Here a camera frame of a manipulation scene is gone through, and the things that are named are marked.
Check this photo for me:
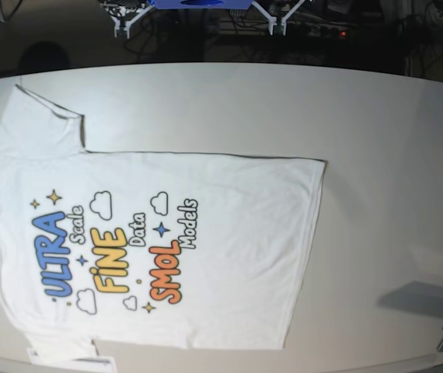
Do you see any white printed T-shirt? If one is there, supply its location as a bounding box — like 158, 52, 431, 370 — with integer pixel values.
0, 86, 325, 362

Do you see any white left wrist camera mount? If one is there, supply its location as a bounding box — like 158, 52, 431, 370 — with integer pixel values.
251, 0, 310, 36

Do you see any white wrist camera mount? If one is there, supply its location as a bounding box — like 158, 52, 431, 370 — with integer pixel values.
99, 0, 155, 39
251, 0, 310, 36

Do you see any white paper label sheet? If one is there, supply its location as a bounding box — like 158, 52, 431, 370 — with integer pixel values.
27, 347, 117, 373

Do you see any blue box at top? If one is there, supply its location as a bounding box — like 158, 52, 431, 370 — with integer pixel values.
148, 0, 253, 10

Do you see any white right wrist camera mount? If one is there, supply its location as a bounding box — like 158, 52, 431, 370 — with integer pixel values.
99, 0, 155, 39

